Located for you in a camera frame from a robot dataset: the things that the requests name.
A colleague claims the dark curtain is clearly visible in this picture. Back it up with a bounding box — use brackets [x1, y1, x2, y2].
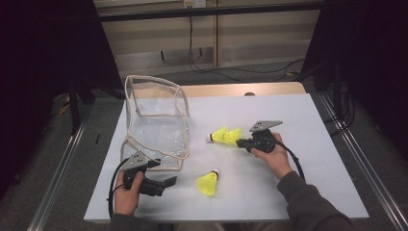
[0, 0, 124, 200]
[301, 0, 408, 158]

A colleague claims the white table cover board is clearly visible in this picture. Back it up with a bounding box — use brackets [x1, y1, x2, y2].
[84, 93, 370, 223]

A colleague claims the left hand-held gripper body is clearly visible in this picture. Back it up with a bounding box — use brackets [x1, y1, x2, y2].
[119, 151, 167, 197]

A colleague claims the wooden table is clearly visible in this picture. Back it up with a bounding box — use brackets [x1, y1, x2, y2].
[131, 81, 307, 99]

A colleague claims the person's right hand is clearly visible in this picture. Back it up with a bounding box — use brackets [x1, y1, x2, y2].
[250, 133, 293, 181]

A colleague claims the yellow shuttlecock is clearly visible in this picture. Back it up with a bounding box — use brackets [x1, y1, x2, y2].
[224, 127, 243, 145]
[206, 125, 230, 144]
[195, 168, 220, 197]

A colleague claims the white wall socket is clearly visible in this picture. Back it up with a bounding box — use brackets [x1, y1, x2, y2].
[183, 0, 207, 9]

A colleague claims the bundle of black cables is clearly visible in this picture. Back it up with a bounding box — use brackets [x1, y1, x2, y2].
[323, 81, 357, 136]

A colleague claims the black stand leg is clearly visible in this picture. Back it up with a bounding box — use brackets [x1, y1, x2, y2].
[68, 76, 97, 136]

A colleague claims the clear plastic bag beige trim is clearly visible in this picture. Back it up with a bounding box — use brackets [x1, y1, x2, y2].
[119, 74, 191, 171]

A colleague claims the hand-held gripper black cable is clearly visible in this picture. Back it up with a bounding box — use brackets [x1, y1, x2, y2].
[272, 139, 306, 181]
[107, 157, 131, 219]

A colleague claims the long black floor cable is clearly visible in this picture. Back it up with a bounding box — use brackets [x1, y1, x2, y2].
[187, 7, 306, 83]

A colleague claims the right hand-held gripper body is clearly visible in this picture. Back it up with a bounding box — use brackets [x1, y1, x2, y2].
[244, 119, 284, 154]

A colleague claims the metal floor rail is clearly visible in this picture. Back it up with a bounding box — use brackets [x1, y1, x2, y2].
[27, 121, 88, 231]
[319, 92, 408, 231]

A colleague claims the black metal crossbar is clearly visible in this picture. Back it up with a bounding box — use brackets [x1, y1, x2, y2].
[95, 2, 325, 23]

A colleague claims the yellow cable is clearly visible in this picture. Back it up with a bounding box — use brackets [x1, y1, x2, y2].
[52, 94, 73, 116]

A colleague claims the person's left hand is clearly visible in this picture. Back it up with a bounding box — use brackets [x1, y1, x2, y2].
[114, 170, 145, 217]

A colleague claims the right hand-held gripper black cable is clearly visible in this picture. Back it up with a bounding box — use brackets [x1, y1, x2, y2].
[272, 139, 306, 181]

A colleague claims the left hand-held gripper black cable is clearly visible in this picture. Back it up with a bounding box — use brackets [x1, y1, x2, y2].
[107, 157, 131, 219]

